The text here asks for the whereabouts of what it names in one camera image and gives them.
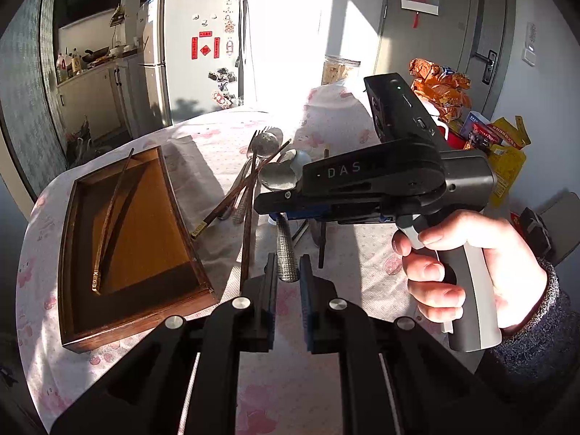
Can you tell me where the patterned glass sliding door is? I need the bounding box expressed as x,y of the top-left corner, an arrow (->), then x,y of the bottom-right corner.
0,0 -> 69,200

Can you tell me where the grey door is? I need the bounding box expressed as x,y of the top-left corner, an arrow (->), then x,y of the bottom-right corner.
376,0 -> 517,119

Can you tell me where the yellow box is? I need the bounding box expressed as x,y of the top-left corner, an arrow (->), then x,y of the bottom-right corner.
487,117 -> 531,207

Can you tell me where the orange snack bag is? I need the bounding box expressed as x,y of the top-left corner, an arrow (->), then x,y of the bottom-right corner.
409,58 -> 473,123

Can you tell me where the wooden tray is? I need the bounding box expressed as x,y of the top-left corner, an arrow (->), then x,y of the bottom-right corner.
58,145 -> 219,354

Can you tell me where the person's right forearm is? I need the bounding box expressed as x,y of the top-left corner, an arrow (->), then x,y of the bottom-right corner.
476,258 -> 580,418

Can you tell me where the kitchen cabinet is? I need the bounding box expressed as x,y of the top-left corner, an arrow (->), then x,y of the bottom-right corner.
57,52 -> 141,141

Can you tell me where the metal fork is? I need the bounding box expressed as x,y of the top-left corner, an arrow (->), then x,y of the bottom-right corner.
216,124 -> 275,222

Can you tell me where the grey chair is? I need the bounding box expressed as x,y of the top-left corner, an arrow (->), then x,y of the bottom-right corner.
519,190 -> 580,268

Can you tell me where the black door handle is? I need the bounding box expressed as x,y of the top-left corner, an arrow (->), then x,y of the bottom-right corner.
471,49 -> 498,84

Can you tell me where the large metal spoon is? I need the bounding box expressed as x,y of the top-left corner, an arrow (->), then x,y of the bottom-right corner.
231,128 -> 285,226

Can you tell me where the white light switch panel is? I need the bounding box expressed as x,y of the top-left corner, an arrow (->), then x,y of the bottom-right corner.
523,22 -> 539,66

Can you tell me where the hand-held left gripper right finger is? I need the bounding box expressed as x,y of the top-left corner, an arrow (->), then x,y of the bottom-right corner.
299,254 -> 531,435

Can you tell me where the white ceramic spoon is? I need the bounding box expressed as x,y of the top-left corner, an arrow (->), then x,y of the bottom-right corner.
290,149 -> 313,173

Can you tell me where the pink printed tablecloth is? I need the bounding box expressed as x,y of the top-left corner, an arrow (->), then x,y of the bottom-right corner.
16,86 -> 513,435

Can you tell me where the colourful snack box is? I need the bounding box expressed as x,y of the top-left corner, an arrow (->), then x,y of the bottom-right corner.
460,111 -> 492,150

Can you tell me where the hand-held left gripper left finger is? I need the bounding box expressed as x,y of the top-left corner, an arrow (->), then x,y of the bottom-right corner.
50,253 -> 279,435

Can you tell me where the red container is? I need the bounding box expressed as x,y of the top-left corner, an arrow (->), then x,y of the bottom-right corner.
437,120 -> 467,150

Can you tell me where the white refrigerator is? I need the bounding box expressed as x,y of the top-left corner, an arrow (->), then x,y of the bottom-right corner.
136,0 -> 248,128

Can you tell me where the pile of plastic bags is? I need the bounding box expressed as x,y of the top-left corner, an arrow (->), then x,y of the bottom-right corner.
68,115 -> 114,168

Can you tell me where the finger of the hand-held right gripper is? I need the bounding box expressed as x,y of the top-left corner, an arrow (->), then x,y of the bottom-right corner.
253,187 -> 319,215
282,211 -> 335,223

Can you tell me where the glass snack jar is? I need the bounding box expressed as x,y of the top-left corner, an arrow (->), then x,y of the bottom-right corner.
322,54 -> 362,87

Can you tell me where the black range hood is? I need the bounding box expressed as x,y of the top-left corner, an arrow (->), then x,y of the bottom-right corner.
54,0 -> 125,28

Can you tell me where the person's right hand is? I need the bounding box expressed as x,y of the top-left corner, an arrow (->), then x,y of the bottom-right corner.
392,211 -> 551,331

